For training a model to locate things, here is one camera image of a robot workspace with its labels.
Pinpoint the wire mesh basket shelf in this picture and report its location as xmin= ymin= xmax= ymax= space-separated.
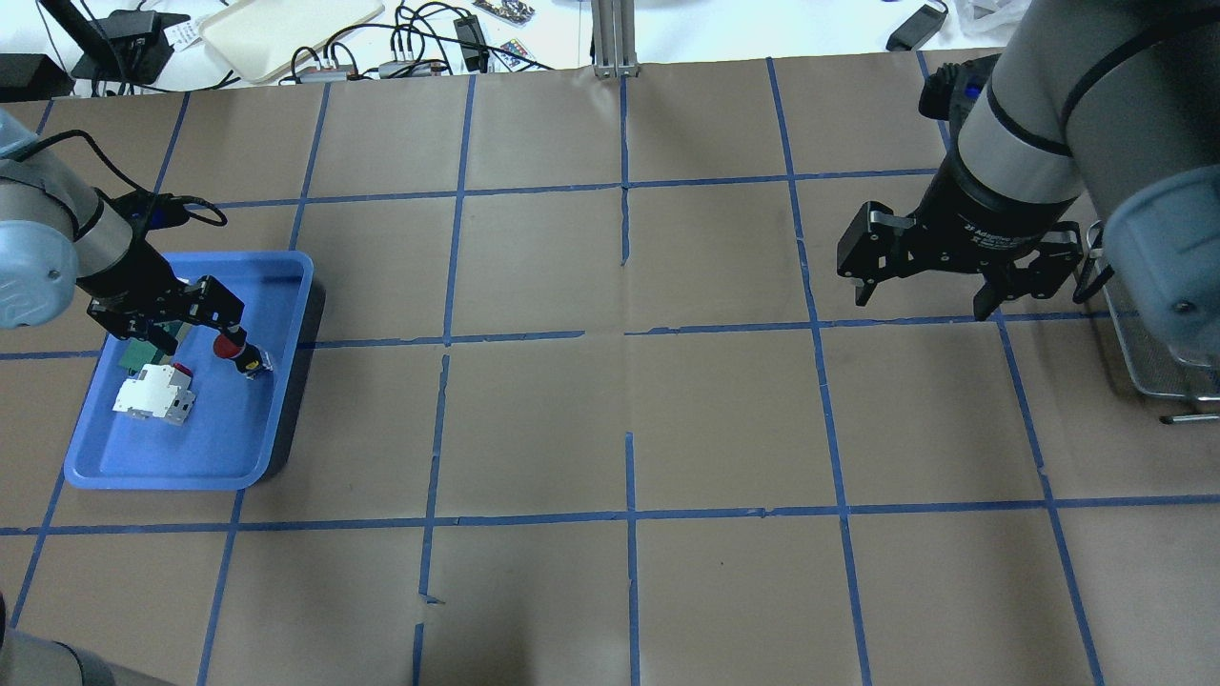
xmin=1075 ymin=221 xmax=1220 ymax=424

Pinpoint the aluminium frame post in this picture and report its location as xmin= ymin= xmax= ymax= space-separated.
xmin=590 ymin=0 xmax=641 ymax=79

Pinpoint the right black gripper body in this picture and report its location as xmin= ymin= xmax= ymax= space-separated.
xmin=906 ymin=157 xmax=1074 ymax=277

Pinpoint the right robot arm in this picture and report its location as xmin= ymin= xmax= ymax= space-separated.
xmin=836 ymin=1 xmax=1219 ymax=356

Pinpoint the blue plastic tray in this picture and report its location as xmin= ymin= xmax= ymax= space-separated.
xmin=63 ymin=251 xmax=325 ymax=491

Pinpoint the cream plastic tray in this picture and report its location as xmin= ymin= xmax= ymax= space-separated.
xmin=196 ymin=1 xmax=386 ymax=84

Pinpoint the white circuit breaker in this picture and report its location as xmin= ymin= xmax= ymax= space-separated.
xmin=111 ymin=364 xmax=196 ymax=426

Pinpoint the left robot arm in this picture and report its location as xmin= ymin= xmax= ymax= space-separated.
xmin=1 ymin=112 xmax=271 ymax=376

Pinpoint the red emergency stop button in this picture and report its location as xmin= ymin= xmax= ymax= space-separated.
xmin=214 ymin=331 xmax=272 ymax=378

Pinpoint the black power adapter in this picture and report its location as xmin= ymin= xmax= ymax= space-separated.
xmin=885 ymin=1 xmax=949 ymax=52

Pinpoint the black camera stand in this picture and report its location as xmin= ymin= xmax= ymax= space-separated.
xmin=37 ymin=1 xmax=192 ymax=87

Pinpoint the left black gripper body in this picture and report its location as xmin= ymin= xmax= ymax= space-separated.
xmin=88 ymin=243 xmax=189 ymax=341

